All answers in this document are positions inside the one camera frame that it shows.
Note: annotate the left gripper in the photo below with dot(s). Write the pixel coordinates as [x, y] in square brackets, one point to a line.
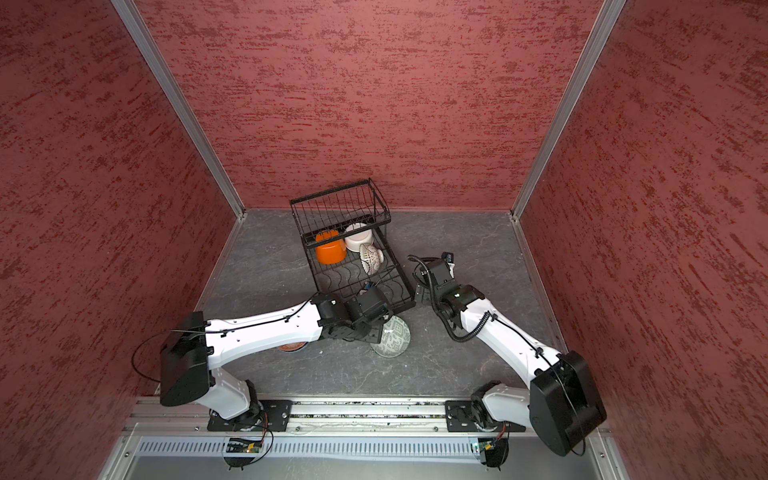
[375, 333]

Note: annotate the green white patterned bowl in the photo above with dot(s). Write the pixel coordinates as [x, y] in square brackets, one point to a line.
[395, 339]

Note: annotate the red white patterned bowl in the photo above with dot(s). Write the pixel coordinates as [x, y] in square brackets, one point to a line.
[372, 258]

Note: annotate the orange patterned bowl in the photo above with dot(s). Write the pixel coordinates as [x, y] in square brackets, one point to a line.
[292, 347]

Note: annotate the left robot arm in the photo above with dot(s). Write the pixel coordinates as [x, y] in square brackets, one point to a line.
[195, 353]

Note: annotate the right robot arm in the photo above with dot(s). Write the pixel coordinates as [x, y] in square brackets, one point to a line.
[563, 405]

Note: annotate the left controller board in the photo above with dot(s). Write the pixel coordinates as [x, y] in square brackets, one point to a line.
[240, 452]

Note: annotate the controller board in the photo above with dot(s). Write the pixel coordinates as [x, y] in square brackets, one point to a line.
[493, 453]
[240, 452]

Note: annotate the right controller board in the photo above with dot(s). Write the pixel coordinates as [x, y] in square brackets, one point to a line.
[493, 453]

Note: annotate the black wire dish rack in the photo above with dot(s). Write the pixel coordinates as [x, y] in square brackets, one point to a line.
[336, 209]

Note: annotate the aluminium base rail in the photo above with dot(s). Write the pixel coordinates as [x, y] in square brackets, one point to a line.
[352, 428]

